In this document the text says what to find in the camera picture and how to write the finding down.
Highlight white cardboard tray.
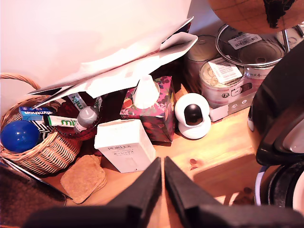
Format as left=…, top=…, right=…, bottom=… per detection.
left=208, top=92, right=257, bottom=123

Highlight small blue medicine box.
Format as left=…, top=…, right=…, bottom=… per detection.
left=19, top=106, right=57, bottom=121

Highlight small bottle with grey cap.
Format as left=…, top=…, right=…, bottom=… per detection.
left=74, top=106, right=99, bottom=133

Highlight dark brown mat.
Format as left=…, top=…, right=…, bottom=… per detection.
left=0, top=163, right=67, bottom=227

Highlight floral tissue box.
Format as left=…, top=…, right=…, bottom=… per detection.
left=119, top=76, right=176, bottom=143

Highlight white Porlex carton box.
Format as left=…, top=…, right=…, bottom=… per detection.
left=94, top=118, right=157, bottom=174

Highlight white tissue sheet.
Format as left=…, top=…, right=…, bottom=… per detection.
left=132, top=74, right=161, bottom=110

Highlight shiny blue ball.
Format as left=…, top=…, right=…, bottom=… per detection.
left=0, top=120, right=41, bottom=153

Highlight black rice cooker lid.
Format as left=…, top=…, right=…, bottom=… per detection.
left=251, top=42, right=304, bottom=166

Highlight white round security camera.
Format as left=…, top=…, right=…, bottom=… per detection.
left=174, top=93, right=212, bottom=139

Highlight stack of cork coasters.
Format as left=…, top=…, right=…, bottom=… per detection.
left=60, top=154, right=107, bottom=205

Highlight brown globe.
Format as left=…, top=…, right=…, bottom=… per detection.
left=207, top=0, right=304, bottom=35

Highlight glass pot lid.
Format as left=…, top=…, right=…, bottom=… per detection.
left=215, top=23, right=286, bottom=67

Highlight woven wicker basket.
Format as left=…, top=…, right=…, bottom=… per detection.
left=0, top=73, right=83, bottom=177

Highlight white tube with green print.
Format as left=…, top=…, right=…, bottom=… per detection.
left=43, top=115, right=79, bottom=127
left=67, top=93, right=87, bottom=113

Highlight black white striped packet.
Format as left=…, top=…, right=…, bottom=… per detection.
left=35, top=123, right=56, bottom=139

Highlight metal globe stand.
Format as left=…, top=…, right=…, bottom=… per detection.
left=282, top=29, right=291, bottom=52

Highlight tin can with barcode sticker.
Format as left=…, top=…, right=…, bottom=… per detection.
left=199, top=57, right=247, bottom=109

